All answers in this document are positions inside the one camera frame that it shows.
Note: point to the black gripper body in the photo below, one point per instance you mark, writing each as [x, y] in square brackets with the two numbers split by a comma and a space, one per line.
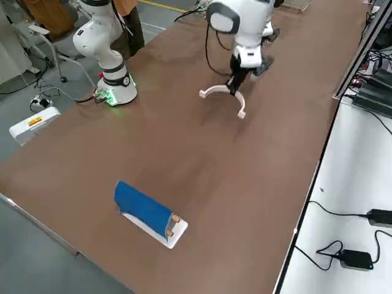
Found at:
[237, 65]

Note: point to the large white PVC pipe clamp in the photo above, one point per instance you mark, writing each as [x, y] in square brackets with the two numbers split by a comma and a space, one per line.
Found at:
[214, 88]

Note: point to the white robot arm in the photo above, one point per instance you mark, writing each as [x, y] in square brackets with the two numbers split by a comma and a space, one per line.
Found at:
[92, 39]

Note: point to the cardboard stack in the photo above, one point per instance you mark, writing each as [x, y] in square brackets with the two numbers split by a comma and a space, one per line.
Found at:
[295, 4]

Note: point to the black power supply box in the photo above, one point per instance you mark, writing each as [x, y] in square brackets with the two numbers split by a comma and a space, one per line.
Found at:
[373, 99]
[379, 78]

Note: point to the white side table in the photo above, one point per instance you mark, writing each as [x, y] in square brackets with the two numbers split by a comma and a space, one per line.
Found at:
[337, 183]

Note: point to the blue towel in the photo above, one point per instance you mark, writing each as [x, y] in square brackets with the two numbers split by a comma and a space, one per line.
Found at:
[141, 205]

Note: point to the grey office chair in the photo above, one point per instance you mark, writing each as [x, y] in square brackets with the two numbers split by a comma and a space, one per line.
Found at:
[73, 18]

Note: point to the black power adapter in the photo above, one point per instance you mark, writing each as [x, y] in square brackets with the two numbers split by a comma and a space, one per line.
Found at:
[356, 259]
[381, 218]

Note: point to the white power strip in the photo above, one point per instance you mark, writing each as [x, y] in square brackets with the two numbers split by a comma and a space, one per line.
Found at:
[38, 101]

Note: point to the white box with yellow label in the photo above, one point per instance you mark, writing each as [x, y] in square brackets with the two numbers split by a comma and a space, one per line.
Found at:
[39, 128]

